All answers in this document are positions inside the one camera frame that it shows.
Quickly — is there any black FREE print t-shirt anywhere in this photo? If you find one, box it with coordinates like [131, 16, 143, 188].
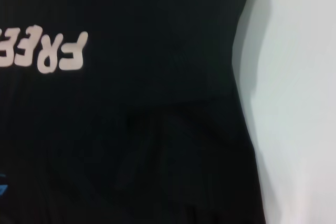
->
[0, 0, 266, 224]

